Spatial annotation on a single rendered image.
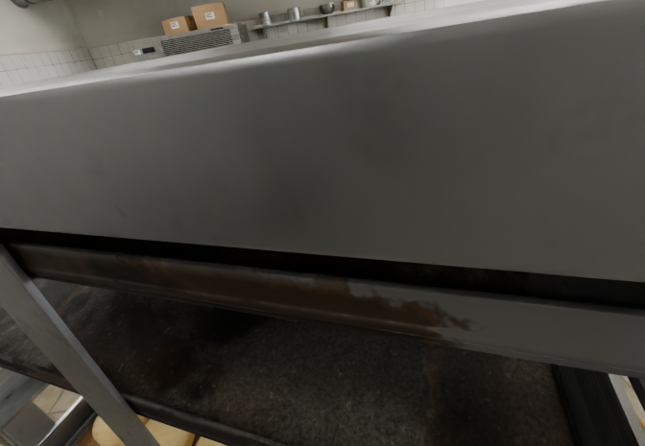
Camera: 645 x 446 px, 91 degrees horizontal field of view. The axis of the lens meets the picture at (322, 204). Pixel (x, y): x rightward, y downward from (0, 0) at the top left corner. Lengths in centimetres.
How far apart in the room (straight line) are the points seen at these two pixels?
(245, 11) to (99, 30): 216
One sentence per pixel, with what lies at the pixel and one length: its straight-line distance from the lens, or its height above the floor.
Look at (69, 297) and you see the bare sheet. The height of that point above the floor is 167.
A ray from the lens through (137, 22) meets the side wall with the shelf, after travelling 602.
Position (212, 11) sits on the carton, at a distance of 494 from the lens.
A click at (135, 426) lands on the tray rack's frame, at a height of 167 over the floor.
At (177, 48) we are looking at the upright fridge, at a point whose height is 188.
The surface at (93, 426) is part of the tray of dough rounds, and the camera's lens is 45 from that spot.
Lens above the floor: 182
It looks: 28 degrees down
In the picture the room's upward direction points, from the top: 10 degrees counter-clockwise
